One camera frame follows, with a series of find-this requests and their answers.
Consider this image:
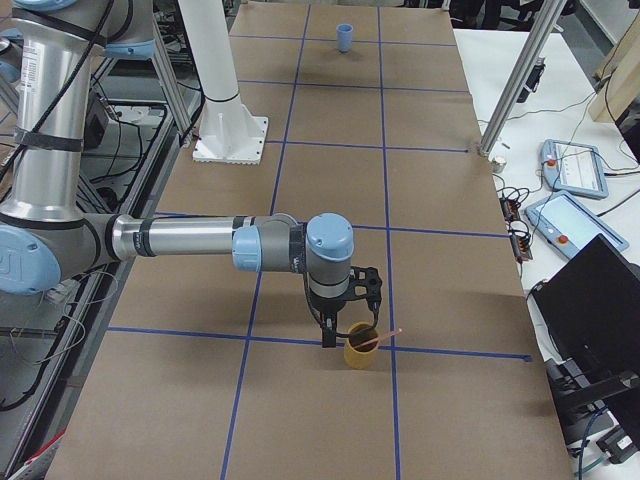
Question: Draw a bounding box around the wooden board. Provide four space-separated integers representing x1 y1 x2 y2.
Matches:
589 15 639 122

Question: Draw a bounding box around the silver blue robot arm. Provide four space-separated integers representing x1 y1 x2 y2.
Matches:
1 1 382 347

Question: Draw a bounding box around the aluminium frame post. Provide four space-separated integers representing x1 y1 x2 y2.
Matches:
478 0 566 158
151 21 198 148

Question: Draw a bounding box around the pink chopstick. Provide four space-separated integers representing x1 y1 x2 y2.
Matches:
353 328 403 349

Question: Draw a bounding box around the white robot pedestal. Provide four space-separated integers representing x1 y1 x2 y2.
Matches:
179 1 269 165

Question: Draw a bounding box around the black laptop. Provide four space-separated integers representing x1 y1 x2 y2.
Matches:
533 234 639 444

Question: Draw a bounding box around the blue cup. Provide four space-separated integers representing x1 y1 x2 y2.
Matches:
336 23 354 53

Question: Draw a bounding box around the upper teach pendant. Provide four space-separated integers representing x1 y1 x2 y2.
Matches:
540 139 609 199

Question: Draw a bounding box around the yellow cup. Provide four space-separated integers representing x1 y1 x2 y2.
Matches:
343 322 378 370

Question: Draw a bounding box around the lower teach pendant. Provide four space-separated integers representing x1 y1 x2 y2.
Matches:
525 191 629 259

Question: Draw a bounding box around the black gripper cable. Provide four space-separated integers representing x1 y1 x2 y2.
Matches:
0 0 136 171

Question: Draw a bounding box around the teach pendant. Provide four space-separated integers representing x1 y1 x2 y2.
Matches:
525 191 629 259
540 139 609 199

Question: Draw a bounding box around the brown paper table cover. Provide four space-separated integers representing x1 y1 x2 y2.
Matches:
44 3 574 480

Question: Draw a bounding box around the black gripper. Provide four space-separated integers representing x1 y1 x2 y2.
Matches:
319 266 382 348

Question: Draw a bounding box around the left aluminium frame post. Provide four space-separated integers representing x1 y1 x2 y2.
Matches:
151 21 198 148

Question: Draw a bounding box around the black power strip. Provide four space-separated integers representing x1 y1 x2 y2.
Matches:
499 196 533 264

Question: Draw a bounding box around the small metal cylinder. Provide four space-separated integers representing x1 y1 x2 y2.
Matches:
490 156 507 174

